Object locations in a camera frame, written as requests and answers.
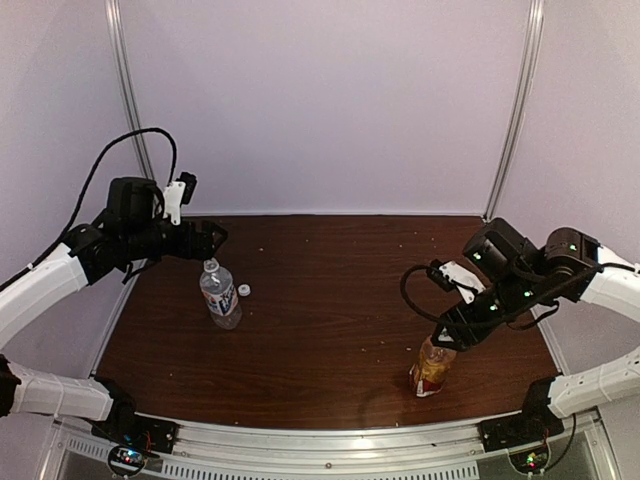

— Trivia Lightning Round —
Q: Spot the left black braided cable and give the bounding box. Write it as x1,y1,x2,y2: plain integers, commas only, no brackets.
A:
0,128,180,291

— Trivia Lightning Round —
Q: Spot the front aluminium rail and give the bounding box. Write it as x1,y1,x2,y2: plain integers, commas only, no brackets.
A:
36,411,622,479

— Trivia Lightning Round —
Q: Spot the white water bottle cap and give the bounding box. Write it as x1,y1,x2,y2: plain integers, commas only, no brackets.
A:
238,284,251,297

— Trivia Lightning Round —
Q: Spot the black braided cable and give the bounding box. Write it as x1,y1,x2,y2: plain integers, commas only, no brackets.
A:
399,264,606,331
0,128,180,291

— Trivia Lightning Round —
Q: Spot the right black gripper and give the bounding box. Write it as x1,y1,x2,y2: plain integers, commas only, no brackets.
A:
431,271,542,353

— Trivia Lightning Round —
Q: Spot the left circuit board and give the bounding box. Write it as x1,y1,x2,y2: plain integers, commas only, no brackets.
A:
107,446,149,477

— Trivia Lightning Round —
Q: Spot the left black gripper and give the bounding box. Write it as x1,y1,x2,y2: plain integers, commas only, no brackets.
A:
123,217,227,260

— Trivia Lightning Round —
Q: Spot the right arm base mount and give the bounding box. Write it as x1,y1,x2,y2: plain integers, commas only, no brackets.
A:
478,377,564,453

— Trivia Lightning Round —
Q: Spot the aluminium frame post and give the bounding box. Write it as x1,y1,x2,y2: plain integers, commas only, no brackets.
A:
482,0,545,222
104,0,156,180

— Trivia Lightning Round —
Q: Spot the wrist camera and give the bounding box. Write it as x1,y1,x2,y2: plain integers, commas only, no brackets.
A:
427,260,486,304
163,172,197,226

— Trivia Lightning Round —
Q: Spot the amber tea bottle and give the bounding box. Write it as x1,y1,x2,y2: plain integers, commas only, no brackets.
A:
409,337,457,398

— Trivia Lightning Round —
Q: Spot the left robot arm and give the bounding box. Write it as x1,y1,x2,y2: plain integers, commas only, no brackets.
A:
1,173,228,444

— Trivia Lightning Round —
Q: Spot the right black braided cable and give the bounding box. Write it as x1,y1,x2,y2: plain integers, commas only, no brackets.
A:
399,264,606,331

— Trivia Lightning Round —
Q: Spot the right circuit board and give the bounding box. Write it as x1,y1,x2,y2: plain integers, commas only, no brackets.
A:
509,446,550,476

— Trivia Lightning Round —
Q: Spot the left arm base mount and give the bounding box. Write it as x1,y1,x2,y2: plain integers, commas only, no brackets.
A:
88,377,178,455

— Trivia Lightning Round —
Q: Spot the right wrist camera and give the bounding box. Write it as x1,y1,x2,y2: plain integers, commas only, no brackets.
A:
427,260,486,304

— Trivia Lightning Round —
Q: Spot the clear water bottle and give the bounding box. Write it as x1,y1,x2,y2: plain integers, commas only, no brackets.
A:
199,258,242,330

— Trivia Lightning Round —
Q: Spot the circuit board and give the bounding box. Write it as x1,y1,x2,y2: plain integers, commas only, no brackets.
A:
107,446,149,477
509,446,550,476

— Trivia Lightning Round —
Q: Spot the right aluminium frame post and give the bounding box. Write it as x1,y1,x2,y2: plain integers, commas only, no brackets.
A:
482,0,545,222

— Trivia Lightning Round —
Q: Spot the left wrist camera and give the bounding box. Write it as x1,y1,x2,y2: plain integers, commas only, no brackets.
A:
163,172,197,226

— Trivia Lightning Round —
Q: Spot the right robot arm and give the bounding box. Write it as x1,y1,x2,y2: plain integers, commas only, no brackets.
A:
431,218,639,442

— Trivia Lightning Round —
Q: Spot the left aluminium frame post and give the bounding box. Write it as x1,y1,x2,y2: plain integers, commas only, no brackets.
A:
104,0,156,180

